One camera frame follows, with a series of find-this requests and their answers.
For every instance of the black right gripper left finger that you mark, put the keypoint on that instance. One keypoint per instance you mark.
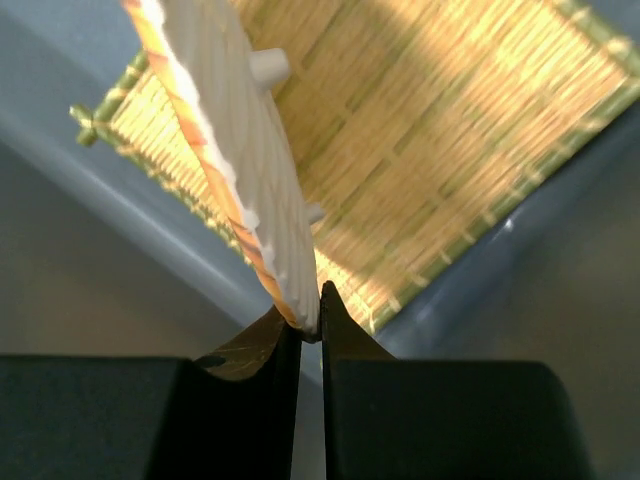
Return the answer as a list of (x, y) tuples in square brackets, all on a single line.
[(227, 415)]

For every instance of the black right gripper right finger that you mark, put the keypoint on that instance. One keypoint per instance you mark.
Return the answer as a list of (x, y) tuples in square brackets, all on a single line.
[(387, 418)]

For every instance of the square woven bamboo tray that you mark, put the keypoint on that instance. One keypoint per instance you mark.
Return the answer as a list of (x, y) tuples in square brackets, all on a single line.
[(414, 126)]

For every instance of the round orange bamboo tray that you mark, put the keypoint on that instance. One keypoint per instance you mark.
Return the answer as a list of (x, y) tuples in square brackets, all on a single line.
[(220, 90)]

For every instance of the grey plastic bin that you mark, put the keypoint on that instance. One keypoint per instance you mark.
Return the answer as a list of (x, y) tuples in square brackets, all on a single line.
[(97, 259)]

